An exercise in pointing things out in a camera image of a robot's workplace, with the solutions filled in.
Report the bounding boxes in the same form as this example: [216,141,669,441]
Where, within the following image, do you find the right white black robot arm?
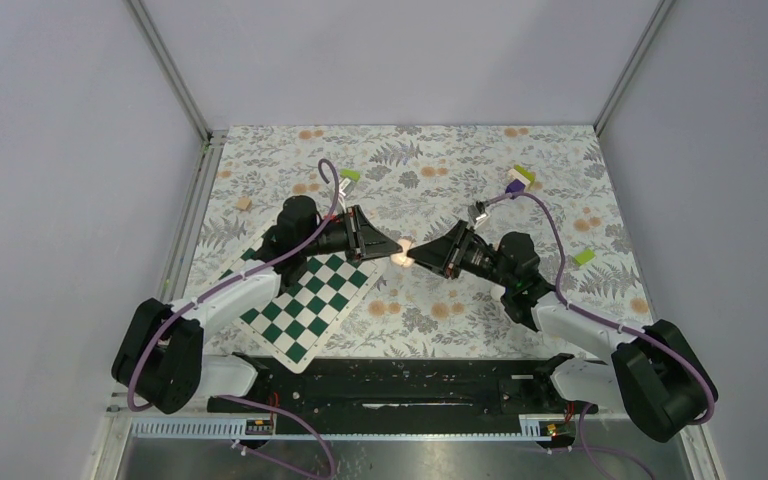
[407,221,718,442]

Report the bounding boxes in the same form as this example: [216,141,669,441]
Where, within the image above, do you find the lime green block right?
[573,249,596,266]

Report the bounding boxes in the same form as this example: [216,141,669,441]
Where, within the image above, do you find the green white chessboard mat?
[211,254,386,374]

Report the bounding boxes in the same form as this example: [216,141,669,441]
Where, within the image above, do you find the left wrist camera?
[339,177,357,199]

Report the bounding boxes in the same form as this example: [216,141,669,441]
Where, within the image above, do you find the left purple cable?
[125,158,342,480]

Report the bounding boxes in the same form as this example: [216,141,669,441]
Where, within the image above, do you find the white cream block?
[508,169,526,183]

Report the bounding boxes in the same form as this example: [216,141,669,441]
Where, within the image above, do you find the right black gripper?
[407,220,515,289]

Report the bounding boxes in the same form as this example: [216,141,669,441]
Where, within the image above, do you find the purple block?
[505,180,527,194]

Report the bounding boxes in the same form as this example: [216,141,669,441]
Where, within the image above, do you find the lime green block far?
[512,165,535,187]

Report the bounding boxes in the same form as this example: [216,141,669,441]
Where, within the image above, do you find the tan wooden block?
[235,197,252,211]

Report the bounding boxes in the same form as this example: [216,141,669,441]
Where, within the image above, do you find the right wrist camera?
[468,201,489,229]

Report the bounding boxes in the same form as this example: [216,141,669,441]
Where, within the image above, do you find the lime green block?
[573,249,596,266]
[340,169,361,182]
[512,165,535,187]

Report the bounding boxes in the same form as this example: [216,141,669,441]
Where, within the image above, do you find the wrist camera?
[468,201,489,229]
[339,177,357,199]

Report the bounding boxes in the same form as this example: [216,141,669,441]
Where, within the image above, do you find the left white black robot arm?
[111,196,404,414]

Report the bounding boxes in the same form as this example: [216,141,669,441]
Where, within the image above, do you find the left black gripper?
[301,205,401,263]

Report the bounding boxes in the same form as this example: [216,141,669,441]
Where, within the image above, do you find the beige earbud charging case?
[390,238,415,268]

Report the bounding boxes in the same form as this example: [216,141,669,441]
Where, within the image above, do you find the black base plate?
[140,357,667,437]

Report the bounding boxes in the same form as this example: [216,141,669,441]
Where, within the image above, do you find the lime green block left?
[340,169,361,182]

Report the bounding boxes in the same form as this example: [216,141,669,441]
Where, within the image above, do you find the floral patterned table mat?
[186,125,654,359]

